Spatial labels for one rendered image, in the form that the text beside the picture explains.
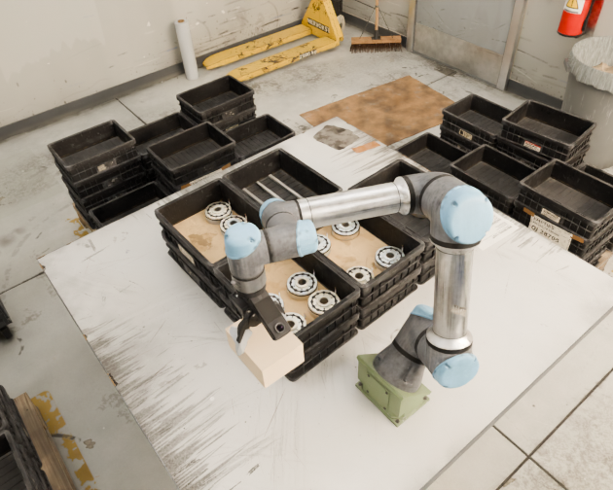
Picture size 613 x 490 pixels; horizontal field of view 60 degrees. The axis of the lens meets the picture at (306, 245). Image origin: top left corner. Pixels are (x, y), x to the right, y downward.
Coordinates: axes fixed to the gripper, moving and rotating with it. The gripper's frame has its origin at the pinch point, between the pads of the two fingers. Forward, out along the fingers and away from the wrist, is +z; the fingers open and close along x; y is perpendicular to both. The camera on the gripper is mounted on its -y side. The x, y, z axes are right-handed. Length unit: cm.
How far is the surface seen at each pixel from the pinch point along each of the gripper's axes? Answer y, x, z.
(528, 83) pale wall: 129, -332, 97
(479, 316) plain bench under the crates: -14, -76, 40
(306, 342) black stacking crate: 7.6, -18.1, 24.8
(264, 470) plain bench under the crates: -9.4, 11.7, 39.9
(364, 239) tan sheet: 31, -63, 27
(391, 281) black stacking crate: 9, -55, 25
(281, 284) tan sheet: 33, -27, 27
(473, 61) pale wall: 181, -329, 95
